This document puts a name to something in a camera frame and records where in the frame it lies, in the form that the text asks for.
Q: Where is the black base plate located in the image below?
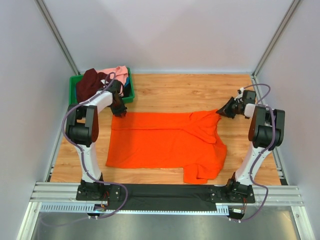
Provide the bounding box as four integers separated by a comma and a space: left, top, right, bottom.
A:
76, 183, 255, 210

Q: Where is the aluminium frame post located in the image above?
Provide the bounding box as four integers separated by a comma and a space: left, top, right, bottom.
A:
251, 0, 302, 79
34, 0, 80, 75

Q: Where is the blue t shirt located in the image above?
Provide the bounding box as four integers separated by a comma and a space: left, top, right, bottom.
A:
124, 76, 130, 88

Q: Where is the maroon t shirt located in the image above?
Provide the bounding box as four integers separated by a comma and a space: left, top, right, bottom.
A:
75, 68, 111, 103

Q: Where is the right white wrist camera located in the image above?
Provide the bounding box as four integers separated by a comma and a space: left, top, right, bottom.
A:
235, 87, 245, 100

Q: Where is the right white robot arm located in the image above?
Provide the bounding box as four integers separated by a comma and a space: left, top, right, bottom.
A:
217, 87, 285, 196

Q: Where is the left aluminium frame post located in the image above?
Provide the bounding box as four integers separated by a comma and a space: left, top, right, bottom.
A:
34, 0, 80, 75

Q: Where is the grey slotted cable duct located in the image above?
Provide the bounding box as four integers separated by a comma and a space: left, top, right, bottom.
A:
39, 202, 244, 216

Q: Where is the right aluminium frame post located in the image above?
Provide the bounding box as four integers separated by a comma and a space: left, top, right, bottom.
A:
251, 0, 302, 79

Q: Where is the orange t shirt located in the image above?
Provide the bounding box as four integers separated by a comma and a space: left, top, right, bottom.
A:
105, 110, 227, 184

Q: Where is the pink t shirt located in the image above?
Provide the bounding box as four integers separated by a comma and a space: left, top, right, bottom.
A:
97, 65, 129, 86

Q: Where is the green plastic bin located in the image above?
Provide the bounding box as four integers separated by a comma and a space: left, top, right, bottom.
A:
69, 67, 135, 106

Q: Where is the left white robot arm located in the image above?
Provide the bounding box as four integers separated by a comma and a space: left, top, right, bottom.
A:
61, 80, 127, 184

